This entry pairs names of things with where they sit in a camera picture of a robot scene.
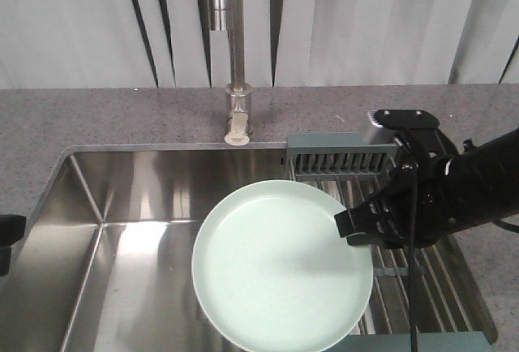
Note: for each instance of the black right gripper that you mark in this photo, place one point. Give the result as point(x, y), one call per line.
point(412, 209)

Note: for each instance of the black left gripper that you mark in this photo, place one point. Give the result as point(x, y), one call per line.
point(12, 229)

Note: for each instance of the mint green round plate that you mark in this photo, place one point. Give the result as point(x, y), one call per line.
point(271, 272)

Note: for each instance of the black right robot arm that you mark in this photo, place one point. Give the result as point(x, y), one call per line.
point(482, 182)

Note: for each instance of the teal and steel dish rack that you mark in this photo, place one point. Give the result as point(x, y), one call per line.
point(451, 314)

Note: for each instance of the stainless steel sink basin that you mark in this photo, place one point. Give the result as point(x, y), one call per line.
point(106, 261)

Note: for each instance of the white pleated curtain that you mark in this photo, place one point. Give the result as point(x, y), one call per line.
point(287, 43)

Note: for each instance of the stainless steel faucet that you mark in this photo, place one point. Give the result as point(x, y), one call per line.
point(227, 16)

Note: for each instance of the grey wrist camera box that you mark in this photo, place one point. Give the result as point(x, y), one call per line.
point(417, 129)

